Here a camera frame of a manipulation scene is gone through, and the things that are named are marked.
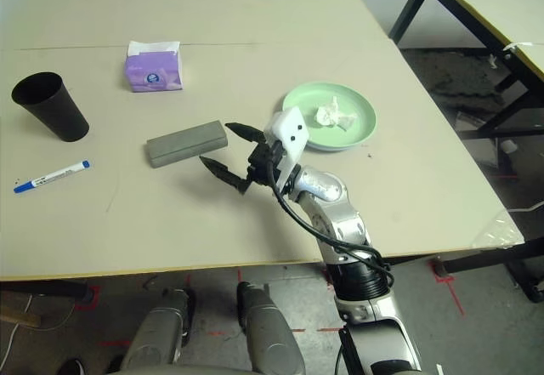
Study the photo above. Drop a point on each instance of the white tissue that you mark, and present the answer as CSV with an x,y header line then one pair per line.
x,y
325,115

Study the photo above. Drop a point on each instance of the grey robot leg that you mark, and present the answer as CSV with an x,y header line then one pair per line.
x,y
155,332
270,332

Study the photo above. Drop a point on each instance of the side table with metal frame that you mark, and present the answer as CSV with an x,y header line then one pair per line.
x,y
410,5

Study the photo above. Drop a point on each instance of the clear plastic film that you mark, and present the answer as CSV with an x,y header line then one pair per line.
x,y
497,230

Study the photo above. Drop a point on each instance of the grey robot right leg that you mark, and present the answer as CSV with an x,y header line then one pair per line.
x,y
270,332

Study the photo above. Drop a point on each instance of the grey robot left leg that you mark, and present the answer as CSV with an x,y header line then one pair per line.
x,y
155,332

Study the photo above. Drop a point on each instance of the black sneaker with white laces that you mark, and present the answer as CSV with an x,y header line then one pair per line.
x,y
72,367

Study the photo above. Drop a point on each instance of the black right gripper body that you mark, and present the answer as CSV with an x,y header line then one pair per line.
x,y
263,164

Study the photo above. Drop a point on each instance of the green plate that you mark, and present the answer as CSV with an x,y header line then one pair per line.
x,y
361,124

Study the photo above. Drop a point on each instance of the wooden plank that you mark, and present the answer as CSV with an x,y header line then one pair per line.
x,y
19,317

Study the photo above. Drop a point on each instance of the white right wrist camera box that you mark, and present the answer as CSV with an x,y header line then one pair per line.
x,y
291,134

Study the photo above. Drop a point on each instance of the grey glasses case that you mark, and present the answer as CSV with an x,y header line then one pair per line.
x,y
187,143

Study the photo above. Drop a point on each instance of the purple tissue pack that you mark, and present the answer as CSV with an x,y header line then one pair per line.
x,y
153,75

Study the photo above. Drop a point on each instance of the black plastic cup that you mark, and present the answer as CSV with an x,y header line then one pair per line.
x,y
55,111

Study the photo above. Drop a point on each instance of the white zip tie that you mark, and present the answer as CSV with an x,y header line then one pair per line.
x,y
514,45

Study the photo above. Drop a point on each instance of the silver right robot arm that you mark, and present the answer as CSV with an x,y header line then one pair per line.
x,y
340,222

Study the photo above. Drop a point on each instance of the flat cardboard box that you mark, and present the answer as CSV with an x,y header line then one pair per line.
x,y
469,121

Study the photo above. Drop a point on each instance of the white marker with blue cap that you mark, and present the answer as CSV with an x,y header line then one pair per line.
x,y
55,176

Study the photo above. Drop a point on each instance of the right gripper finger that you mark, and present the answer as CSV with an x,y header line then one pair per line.
x,y
225,176
248,133

